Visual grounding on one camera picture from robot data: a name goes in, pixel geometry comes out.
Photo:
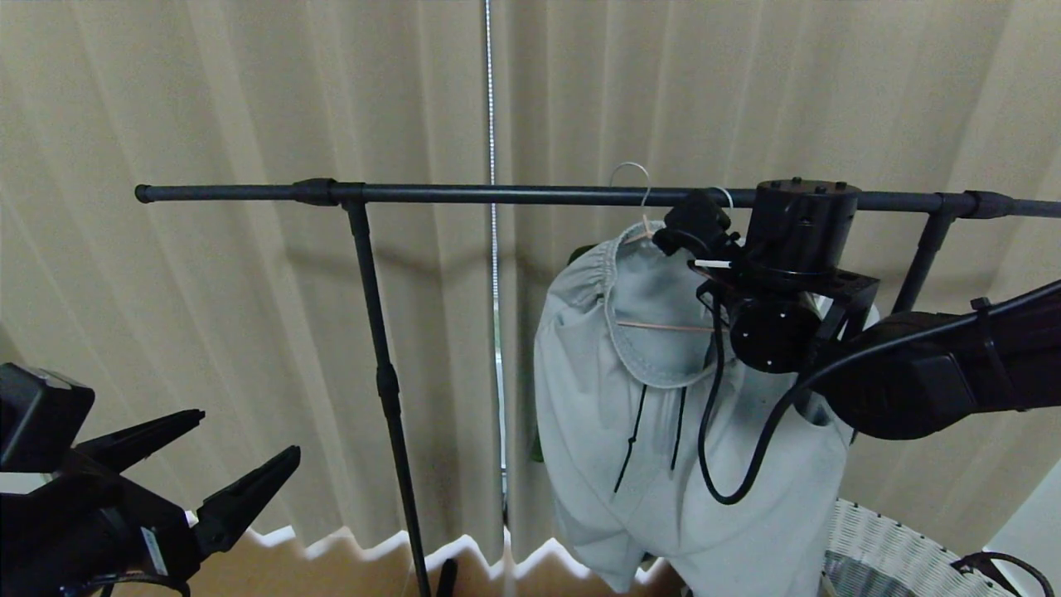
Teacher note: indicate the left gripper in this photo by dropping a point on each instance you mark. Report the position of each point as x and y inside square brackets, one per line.
[75, 531]

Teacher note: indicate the pale grey garment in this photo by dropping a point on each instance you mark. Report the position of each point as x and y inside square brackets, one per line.
[597, 431]

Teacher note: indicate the green long-sleeved shirt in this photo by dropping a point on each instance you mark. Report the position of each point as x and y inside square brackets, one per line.
[580, 251]

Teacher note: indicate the pink clothes hanger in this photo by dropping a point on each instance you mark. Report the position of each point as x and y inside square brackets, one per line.
[642, 192]

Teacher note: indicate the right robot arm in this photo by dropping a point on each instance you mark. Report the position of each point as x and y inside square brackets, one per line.
[912, 373]

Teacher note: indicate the black clothes rack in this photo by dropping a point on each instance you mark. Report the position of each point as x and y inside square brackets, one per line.
[497, 195]

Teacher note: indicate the white laundry basket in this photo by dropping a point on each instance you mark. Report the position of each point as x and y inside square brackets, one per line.
[887, 547]

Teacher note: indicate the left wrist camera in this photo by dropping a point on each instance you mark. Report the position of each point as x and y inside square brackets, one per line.
[37, 414]

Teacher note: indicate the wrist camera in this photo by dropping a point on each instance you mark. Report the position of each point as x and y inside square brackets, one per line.
[695, 224]
[37, 414]

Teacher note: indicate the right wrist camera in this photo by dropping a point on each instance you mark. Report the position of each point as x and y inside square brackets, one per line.
[695, 224]

